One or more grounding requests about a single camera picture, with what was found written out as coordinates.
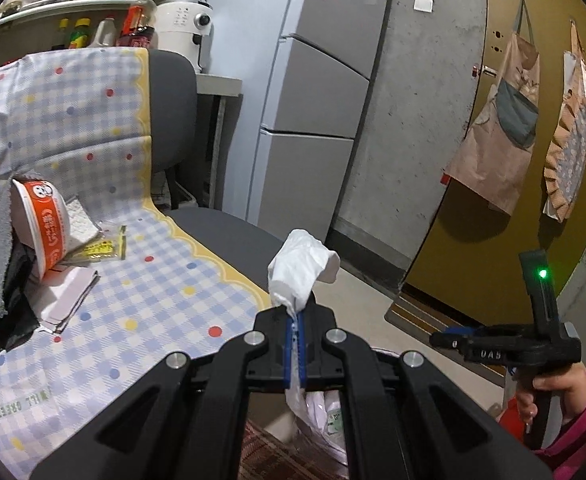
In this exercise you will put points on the patterned brown mat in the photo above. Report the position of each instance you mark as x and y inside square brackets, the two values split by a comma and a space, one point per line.
[273, 460]

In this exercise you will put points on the grey office chair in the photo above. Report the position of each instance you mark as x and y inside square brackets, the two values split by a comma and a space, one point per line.
[173, 110]

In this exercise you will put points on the white plastic bag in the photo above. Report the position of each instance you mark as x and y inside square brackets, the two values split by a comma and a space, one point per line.
[325, 420]

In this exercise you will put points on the yellow green capped bottle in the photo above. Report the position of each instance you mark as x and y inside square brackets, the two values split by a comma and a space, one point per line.
[79, 35]

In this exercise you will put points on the glass jar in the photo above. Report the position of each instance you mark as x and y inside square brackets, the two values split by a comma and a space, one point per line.
[10, 6]

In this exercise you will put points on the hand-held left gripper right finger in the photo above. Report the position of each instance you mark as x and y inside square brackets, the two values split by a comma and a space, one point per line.
[302, 347]

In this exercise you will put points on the grey counter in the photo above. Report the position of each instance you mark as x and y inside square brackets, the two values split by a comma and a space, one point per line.
[220, 84]

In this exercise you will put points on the striped brown door mat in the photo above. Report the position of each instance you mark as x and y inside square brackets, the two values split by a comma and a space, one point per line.
[418, 317]

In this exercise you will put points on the white wall switch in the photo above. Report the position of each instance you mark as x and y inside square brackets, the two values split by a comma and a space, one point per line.
[423, 4]

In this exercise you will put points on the clear yellow-edged plastic packet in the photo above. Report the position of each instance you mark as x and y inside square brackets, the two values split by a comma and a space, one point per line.
[100, 249]

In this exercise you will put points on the dark bottle red label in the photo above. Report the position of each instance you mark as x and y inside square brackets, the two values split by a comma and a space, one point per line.
[135, 25]

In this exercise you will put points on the grey refrigerator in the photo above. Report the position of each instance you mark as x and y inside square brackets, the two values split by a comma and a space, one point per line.
[313, 110]

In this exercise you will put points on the person's right hand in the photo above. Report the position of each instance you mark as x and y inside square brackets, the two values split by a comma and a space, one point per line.
[570, 387]

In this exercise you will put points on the red object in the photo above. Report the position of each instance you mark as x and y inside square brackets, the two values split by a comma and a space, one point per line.
[512, 420]

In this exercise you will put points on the grey chair with checkered cover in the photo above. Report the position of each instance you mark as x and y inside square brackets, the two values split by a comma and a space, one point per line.
[138, 280]

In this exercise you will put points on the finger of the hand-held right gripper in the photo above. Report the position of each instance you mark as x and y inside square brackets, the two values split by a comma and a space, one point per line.
[453, 337]

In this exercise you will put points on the metal shelf rack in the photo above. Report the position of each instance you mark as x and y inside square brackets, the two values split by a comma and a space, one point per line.
[68, 4]

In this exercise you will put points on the small yellow capped bottle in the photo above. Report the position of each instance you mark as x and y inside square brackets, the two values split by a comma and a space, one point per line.
[63, 35]

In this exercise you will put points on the yellow door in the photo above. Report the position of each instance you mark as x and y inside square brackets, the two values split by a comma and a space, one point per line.
[468, 250]

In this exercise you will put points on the white paper towel piece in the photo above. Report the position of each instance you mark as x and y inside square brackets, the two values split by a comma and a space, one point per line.
[80, 220]

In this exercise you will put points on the orange instant noodle cup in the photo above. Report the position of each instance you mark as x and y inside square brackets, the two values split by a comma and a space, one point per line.
[45, 220]

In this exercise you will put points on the white plastic bottle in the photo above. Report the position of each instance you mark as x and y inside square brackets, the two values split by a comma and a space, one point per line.
[104, 34]

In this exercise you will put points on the white air fryer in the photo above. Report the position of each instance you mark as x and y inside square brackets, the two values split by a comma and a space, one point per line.
[183, 30]

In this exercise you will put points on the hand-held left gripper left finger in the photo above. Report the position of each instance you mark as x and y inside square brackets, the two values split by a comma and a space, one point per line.
[289, 345]

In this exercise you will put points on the folded white papers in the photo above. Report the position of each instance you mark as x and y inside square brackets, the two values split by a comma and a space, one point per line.
[68, 295]

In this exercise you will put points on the ruffled checkered apron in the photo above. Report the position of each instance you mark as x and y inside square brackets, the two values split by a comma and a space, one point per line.
[570, 150]

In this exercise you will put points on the black plastic bag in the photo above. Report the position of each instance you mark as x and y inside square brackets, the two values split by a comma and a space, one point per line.
[15, 305]

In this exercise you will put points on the white tissue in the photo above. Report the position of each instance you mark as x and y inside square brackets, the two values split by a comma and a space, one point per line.
[300, 265]

